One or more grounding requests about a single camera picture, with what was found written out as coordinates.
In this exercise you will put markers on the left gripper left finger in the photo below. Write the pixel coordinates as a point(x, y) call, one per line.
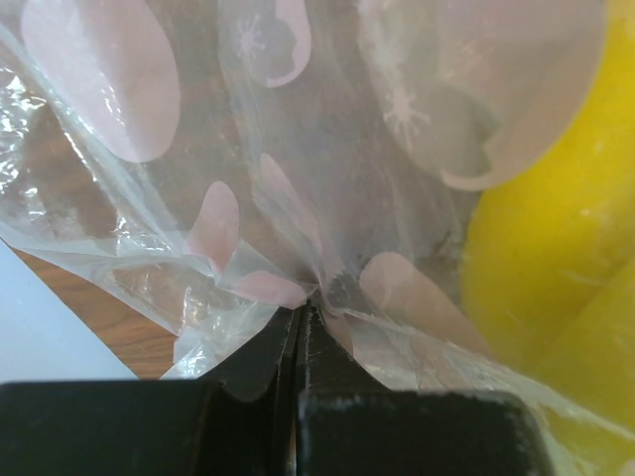
point(245, 427)

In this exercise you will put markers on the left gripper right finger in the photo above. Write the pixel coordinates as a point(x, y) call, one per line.
point(348, 423)

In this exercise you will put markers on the clear zip top bag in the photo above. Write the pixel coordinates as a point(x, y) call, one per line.
point(207, 162)

